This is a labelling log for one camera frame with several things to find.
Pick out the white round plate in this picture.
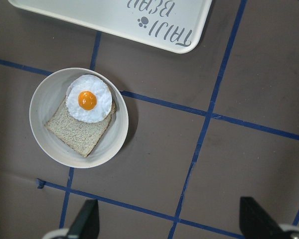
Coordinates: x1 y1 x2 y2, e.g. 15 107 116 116
29 68 129 168

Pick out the cream bear serving tray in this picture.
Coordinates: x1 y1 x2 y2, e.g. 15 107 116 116
10 0 212 54

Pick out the bottom bread slice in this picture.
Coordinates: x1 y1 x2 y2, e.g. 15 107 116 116
45 88 116 157

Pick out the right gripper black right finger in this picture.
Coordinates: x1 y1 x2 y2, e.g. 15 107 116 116
239 197 288 239

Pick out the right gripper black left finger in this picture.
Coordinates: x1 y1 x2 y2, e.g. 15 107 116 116
66 200 100 239

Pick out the fried egg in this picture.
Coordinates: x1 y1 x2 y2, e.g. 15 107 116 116
65 75 113 123

